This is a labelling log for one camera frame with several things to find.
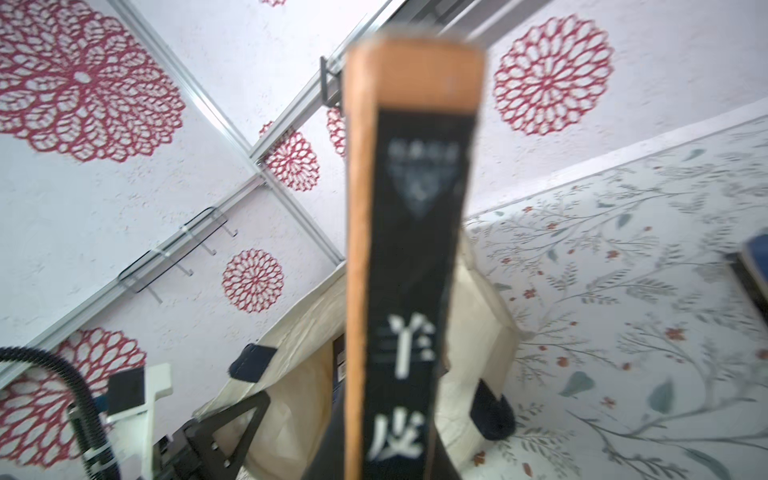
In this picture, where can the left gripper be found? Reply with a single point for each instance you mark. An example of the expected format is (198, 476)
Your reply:
(219, 442)

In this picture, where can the cream canvas tote bag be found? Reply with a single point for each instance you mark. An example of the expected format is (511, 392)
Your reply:
(482, 341)

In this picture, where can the black orange spine book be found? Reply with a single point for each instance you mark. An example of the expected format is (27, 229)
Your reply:
(411, 106)

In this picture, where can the blue book with barcode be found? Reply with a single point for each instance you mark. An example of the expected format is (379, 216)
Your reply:
(749, 267)

